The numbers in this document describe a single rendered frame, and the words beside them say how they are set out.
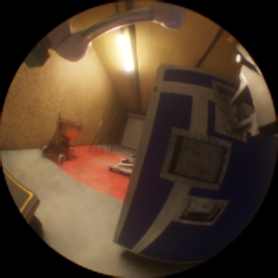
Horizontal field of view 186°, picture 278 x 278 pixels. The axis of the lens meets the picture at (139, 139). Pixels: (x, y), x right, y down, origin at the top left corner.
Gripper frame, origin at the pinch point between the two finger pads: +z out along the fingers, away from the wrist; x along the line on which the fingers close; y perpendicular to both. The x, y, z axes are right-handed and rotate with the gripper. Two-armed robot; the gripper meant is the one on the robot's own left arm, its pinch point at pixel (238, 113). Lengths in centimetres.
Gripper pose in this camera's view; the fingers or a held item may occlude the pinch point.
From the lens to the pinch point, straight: 27.1
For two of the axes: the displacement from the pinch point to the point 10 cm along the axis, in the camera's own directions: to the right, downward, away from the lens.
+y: -8.8, -2.2, 4.1
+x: -2.5, 9.7, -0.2
